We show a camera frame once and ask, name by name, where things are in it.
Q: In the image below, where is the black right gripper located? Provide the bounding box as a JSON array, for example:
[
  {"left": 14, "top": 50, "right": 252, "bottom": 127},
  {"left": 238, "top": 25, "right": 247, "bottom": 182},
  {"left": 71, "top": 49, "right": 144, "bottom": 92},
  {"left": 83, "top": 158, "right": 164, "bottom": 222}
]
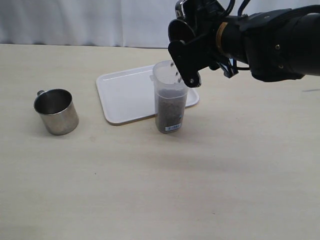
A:
[{"left": 168, "top": 0, "right": 238, "bottom": 88}]

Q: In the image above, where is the white curtain backdrop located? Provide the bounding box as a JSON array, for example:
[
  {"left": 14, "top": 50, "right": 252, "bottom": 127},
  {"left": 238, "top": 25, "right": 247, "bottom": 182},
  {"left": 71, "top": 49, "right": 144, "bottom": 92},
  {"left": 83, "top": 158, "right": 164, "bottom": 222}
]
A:
[{"left": 0, "top": 0, "right": 320, "bottom": 51}]

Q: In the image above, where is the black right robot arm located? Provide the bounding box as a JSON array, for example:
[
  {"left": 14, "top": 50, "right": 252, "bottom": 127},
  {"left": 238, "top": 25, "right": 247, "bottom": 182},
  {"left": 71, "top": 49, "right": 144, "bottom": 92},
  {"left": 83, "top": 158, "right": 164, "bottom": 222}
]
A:
[{"left": 168, "top": 0, "right": 320, "bottom": 88}]

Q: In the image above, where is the clear plastic tall container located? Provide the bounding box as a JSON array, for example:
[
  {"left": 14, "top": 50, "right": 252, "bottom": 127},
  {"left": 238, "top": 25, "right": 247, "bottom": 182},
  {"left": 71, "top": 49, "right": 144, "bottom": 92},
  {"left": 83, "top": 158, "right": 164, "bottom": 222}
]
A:
[{"left": 150, "top": 60, "right": 189, "bottom": 134}]

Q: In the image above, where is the steel mug with kibble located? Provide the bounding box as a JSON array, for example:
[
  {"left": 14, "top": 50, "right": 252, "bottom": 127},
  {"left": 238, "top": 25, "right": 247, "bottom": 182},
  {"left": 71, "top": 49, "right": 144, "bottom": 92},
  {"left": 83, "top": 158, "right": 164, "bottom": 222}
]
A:
[{"left": 167, "top": 1, "right": 197, "bottom": 48}]

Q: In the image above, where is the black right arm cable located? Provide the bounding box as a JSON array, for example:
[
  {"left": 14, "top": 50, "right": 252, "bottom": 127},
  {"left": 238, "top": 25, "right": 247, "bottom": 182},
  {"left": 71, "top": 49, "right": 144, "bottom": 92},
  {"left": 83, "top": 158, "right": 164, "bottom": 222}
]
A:
[{"left": 222, "top": 0, "right": 253, "bottom": 17}]

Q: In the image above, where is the white plastic tray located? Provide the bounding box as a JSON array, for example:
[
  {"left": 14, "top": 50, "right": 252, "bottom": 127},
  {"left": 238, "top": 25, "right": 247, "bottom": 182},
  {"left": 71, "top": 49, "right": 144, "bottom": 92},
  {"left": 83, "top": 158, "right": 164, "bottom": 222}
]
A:
[{"left": 96, "top": 65, "right": 200, "bottom": 125}]

